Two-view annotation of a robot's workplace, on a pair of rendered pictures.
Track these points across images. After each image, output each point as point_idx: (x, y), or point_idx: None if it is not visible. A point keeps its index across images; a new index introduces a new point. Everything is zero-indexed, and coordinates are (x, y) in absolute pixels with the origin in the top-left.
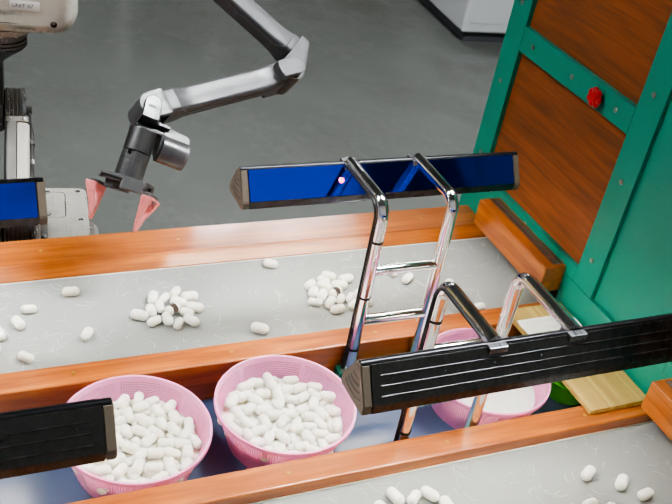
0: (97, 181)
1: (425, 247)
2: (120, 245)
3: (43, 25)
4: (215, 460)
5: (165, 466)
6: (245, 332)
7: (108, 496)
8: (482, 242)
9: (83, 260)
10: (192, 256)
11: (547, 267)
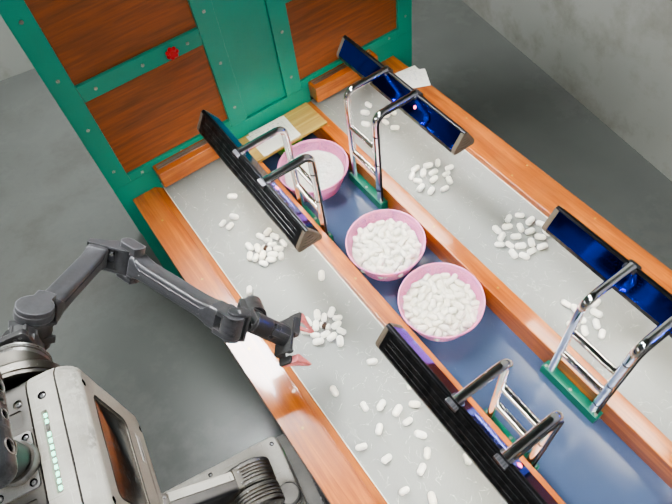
0: (291, 356)
1: (189, 216)
2: (273, 380)
3: (143, 438)
4: None
5: (451, 283)
6: (325, 283)
7: (492, 291)
8: (171, 189)
9: (300, 395)
10: None
11: None
